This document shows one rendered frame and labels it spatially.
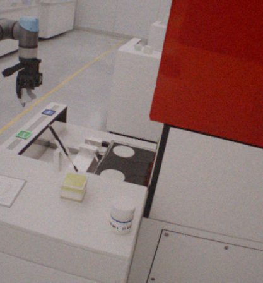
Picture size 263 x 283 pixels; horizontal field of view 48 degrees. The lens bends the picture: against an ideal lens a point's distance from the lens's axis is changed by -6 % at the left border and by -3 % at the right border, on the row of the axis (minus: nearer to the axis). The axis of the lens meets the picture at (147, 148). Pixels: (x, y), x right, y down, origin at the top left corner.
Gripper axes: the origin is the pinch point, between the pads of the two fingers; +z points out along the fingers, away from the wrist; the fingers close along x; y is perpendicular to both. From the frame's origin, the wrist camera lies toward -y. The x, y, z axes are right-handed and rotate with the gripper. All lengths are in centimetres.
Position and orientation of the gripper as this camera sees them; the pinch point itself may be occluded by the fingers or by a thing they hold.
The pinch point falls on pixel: (22, 103)
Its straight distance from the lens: 135.0
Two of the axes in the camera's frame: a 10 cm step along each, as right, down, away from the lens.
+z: -1.8, 8.6, 4.9
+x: 1.5, -4.6, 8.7
